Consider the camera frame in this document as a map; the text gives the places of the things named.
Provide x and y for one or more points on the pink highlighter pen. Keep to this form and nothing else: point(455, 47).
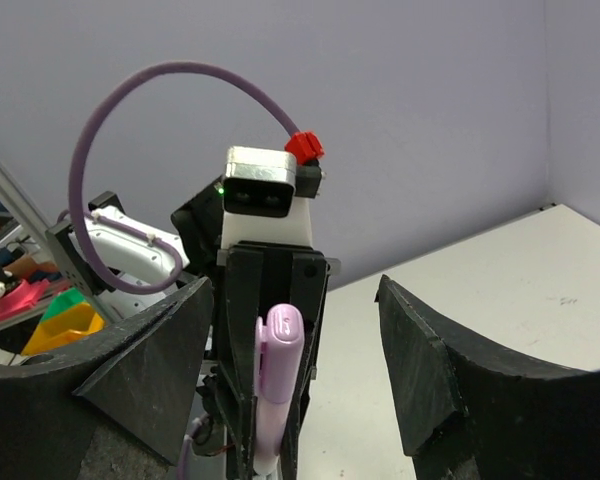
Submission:
point(279, 344)

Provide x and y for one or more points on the yellow green plastic bin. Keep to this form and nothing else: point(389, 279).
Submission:
point(68, 319)

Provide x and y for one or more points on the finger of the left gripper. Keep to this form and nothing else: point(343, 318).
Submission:
point(307, 292)

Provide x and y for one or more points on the aluminium frame post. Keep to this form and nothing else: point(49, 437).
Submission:
point(55, 244)

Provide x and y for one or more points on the pink plastic object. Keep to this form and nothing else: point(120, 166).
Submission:
point(18, 298)

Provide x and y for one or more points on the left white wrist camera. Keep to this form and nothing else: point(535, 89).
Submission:
point(266, 192)

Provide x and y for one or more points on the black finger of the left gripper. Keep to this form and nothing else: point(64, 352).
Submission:
point(238, 302)

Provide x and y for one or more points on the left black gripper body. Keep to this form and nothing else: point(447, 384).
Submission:
point(199, 225)

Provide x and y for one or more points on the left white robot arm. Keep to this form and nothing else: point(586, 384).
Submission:
point(137, 257)

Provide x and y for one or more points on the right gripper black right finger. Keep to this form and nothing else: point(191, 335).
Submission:
point(470, 408)

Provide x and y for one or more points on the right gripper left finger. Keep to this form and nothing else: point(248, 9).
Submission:
point(114, 405)

